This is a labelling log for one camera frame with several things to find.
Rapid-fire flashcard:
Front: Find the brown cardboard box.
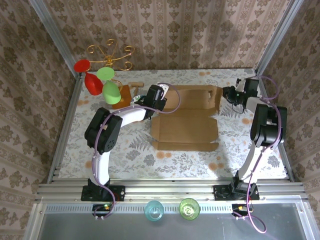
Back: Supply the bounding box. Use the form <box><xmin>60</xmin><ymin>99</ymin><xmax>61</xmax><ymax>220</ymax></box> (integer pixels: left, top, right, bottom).
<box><xmin>149</xmin><ymin>84</ymin><xmax>223</xmax><ymax>152</ymax></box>

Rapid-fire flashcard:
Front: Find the small wooden mallet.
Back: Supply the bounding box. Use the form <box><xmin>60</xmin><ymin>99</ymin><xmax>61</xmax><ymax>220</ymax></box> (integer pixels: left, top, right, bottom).
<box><xmin>128</xmin><ymin>81</ymin><xmax>145</xmax><ymax>96</ymax></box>

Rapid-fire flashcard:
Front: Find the green plastic goblet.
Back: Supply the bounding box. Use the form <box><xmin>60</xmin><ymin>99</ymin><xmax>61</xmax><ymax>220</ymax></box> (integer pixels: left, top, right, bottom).
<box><xmin>96</xmin><ymin>67</ymin><xmax>121</xmax><ymax>105</ymax></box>

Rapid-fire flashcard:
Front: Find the red plastic goblet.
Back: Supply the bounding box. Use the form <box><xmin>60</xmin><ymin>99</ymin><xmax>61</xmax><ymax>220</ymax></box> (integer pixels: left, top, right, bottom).
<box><xmin>73</xmin><ymin>59</ymin><xmax>104</xmax><ymax>96</ymax></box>

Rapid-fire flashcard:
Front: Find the blue glass cup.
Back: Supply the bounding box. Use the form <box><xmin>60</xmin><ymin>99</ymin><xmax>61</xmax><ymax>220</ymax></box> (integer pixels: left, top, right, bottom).
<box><xmin>144</xmin><ymin>199</ymin><xmax>164</xmax><ymax>221</ymax></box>

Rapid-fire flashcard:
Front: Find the green glass cup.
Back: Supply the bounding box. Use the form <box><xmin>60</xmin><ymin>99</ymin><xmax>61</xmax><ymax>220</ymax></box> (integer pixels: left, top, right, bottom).
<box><xmin>178</xmin><ymin>197</ymin><xmax>201</xmax><ymax>221</ymax></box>

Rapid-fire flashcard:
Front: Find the grey metal sheet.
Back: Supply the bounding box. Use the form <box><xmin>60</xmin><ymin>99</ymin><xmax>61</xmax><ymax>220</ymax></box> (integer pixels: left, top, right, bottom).
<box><xmin>39</xmin><ymin>212</ymin><xmax>308</xmax><ymax>240</ymax></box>

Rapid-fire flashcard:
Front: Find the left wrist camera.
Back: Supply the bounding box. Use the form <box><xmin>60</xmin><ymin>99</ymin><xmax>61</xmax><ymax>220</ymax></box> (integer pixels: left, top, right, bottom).
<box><xmin>157</xmin><ymin>83</ymin><xmax>171</xmax><ymax>98</ymax></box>

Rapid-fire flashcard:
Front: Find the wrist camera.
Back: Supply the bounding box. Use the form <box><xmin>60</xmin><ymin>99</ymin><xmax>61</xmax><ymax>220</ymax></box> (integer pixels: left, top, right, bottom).
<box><xmin>157</xmin><ymin>83</ymin><xmax>171</xmax><ymax>98</ymax></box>
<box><xmin>236</xmin><ymin>78</ymin><xmax>247</xmax><ymax>93</ymax></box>

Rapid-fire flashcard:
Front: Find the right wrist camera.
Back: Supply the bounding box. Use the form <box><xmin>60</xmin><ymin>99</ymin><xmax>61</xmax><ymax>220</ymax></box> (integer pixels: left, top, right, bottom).
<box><xmin>236</xmin><ymin>78</ymin><xmax>247</xmax><ymax>93</ymax></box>

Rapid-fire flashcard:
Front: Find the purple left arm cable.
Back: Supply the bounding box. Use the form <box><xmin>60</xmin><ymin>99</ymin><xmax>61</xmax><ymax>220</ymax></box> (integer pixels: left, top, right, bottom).
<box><xmin>91</xmin><ymin>82</ymin><xmax>182</xmax><ymax>221</ymax></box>

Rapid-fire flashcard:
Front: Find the gold wire glass rack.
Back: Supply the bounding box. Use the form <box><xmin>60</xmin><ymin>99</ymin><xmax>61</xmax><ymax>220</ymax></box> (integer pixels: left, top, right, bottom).
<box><xmin>86</xmin><ymin>38</ymin><xmax>135</xmax><ymax>72</ymax></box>

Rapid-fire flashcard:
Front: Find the aluminium frame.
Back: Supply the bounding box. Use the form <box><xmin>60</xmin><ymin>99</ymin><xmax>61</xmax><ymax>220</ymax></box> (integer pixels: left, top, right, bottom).
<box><xmin>23</xmin><ymin>0</ymin><xmax>311</xmax><ymax>240</ymax></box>

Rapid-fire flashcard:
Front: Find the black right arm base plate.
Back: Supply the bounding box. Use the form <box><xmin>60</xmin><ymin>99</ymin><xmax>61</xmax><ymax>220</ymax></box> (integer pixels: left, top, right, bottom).
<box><xmin>213</xmin><ymin>183</ymin><xmax>261</xmax><ymax>201</ymax></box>

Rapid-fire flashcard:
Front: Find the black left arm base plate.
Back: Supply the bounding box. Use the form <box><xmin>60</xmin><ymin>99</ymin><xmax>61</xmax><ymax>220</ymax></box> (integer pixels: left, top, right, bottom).
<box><xmin>81</xmin><ymin>178</ymin><xmax>126</xmax><ymax>202</ymax></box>

